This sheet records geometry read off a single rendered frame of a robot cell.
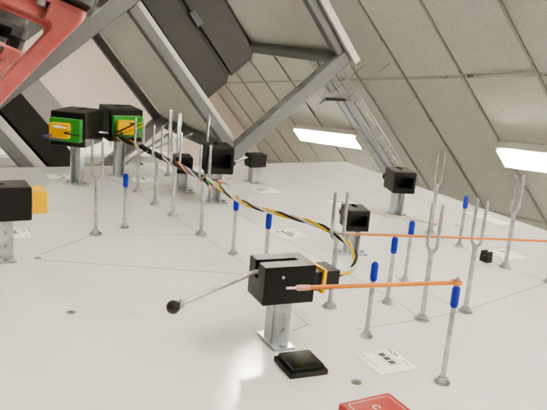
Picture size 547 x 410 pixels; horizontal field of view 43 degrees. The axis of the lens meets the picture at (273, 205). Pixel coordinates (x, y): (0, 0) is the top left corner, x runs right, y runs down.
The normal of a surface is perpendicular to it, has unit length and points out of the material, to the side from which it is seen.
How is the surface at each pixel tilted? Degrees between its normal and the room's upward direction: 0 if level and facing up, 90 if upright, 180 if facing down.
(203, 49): 90
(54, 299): 50
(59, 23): 108
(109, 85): 90
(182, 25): 90
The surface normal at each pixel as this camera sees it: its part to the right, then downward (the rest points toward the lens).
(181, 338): 0.08, -0.97
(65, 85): 0.41, 0.15
